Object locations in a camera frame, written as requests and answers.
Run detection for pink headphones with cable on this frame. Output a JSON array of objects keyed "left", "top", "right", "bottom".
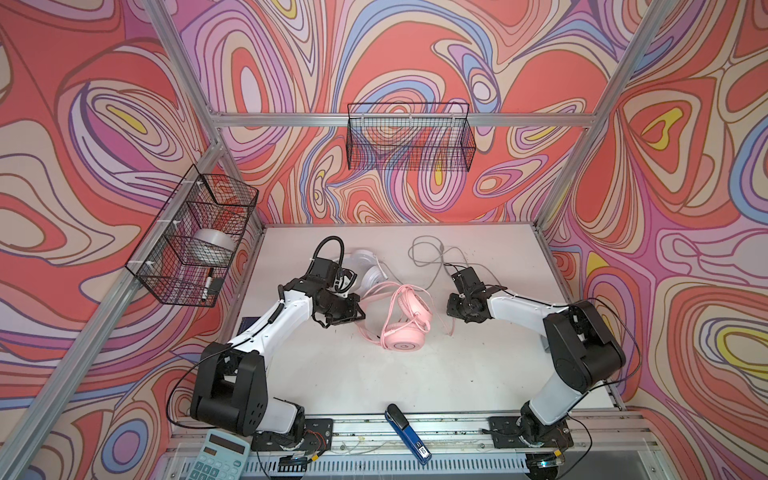
[{"left": 358, "top": 281, "right": 436, "bottom": 352}]

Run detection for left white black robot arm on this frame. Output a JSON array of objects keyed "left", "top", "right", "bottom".
[{"left": 190, "top": 258, "right": 365, "bottom": 447}]

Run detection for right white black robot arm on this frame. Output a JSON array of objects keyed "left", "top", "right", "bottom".
[{"left": 447, "top": 267, "right": 626, "bottom": 448}]

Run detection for dark blue notebook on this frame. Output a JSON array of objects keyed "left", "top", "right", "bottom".
[{"left": 237, "top": 316, "right": 259, "bottom": 335}]

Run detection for white tape roll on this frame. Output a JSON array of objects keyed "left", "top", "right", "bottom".
[{"left": 188, "top": 228, "right": 237, "bottom": 268}]

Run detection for blue black stapler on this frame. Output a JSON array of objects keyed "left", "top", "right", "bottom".
[{"left": 385, "top": 403, "right": 432, "bottom": 465}]

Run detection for light green calculator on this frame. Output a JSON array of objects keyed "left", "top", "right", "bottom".
[{"left": 182, "top": 430, "right": 251, "bottom": 480}]

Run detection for black wire basket left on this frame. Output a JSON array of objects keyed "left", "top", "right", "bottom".
[{"left": 125, "top": 166, "right": 259, "bottom": 308}]

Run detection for black wire basket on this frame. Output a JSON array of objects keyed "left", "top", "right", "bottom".
[
  {"left": 125, "top": 166, "right": 259, "bottom": 308},
  {"left": 346, "top": 100, "right": 477, "bottom": 172}
]

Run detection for black wire basket back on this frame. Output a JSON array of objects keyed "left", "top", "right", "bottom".
[{"left": 346, "top": 100, "right": 477, "bottom": 172}]

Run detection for aluminium front rail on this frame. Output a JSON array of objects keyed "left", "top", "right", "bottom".
[{"left": 151, "top": 413, "right": 675, "bottom": 479}]

